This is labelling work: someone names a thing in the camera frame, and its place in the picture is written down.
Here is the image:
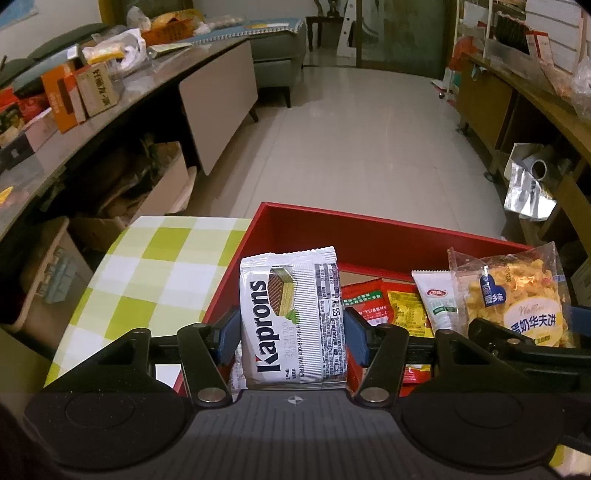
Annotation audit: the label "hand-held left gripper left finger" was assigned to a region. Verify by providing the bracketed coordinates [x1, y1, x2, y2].
[95, 307, 243, 408]

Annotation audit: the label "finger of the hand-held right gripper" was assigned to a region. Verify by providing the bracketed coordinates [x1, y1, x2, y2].
[468, 318, 537, 366]
[561, 305, 591, 352]

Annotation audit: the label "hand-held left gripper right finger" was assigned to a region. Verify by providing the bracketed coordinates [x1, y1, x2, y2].
[344, 307, 496, 408]

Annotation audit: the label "red green snack packet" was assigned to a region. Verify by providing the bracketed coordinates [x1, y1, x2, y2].
[342, 279, 391, 326]

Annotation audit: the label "clear yellow waffle packet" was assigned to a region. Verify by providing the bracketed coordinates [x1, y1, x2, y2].
[447, 241, 575, 349]

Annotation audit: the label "red yellow gummy packet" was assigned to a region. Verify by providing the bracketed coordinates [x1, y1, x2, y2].
[381, 282, 435, 385]

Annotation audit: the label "white wafer packet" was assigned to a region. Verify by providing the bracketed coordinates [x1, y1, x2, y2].
[239, 246, 348, 391]

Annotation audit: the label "white green snack packet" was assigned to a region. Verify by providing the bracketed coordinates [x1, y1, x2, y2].
[412, 269, 465, 335]

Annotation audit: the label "red cardboard box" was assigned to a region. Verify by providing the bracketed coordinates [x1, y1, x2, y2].
[173, 202, 536, 402]

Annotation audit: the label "silver foil roll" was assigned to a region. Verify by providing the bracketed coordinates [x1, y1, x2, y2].
[504, 143, 561, 220]

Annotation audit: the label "cardboard boxes under sideboard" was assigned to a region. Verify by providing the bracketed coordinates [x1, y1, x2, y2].
[69, 138, 197, 250]

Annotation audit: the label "clear plastic bag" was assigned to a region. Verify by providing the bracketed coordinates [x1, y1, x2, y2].
[542, 55, 591, 116]

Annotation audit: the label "long grey sideboard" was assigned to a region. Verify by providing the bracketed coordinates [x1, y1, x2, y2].
[0, 34, 259, 278]

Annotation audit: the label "beige printed carton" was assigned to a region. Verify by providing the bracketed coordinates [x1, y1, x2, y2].
[76, 65, 123, 118]

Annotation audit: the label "small red white carton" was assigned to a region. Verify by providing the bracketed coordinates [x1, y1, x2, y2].
[62, 76, 86, 124]

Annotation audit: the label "black brown flat box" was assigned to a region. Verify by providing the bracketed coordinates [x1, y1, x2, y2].
[0, 131, 35, 172]

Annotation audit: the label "red white box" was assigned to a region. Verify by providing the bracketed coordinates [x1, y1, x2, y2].
[526, 30, 552, 65]

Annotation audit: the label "orange carton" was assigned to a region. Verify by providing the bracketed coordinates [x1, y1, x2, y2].
[41, 65, 79, 134]

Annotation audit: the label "white stand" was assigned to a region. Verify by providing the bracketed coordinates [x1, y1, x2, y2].
[339, 0, 365, 58]

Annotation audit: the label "white plastic bag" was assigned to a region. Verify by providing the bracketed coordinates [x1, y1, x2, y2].
[83, 28, 147, 72]

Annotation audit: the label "red plastic bag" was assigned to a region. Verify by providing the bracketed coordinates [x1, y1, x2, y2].
[0, 88, 51, 134]

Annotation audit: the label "dark wooden chair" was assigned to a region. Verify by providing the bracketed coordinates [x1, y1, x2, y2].
[305, 0, 345, 51]

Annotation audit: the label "orange bread basket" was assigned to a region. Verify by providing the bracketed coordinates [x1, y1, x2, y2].
[141, 11, 206, 44]

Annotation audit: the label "grey green sofa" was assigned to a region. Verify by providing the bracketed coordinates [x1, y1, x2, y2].
[0, 23, 112, 88]

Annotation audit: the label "wall map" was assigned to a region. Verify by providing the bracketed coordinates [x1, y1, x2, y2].
[0, 0, 40, 28]

